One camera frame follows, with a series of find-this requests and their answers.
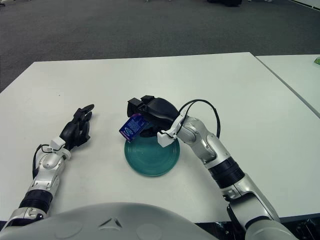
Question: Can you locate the teal round plate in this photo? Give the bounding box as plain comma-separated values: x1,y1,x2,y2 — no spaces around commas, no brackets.
124,124,181,178

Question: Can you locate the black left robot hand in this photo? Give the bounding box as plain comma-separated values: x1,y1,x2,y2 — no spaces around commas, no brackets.
59,103,95,152

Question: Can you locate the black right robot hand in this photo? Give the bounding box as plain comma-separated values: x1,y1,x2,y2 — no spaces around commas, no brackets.
126,94,180,138

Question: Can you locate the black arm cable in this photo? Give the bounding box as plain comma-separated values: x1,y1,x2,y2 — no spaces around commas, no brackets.
32,143,55,180
178,99,221,140

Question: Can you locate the blue gum box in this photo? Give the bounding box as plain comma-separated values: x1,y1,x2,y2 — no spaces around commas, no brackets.
118,112,148,143

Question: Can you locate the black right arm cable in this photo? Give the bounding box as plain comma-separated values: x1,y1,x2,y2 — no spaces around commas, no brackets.
178,99,221,140

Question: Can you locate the grey robot torso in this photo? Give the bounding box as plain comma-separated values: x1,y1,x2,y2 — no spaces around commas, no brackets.
0,201,218,240

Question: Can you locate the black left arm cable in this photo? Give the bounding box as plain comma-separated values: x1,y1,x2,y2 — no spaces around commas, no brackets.
32,143,55,180

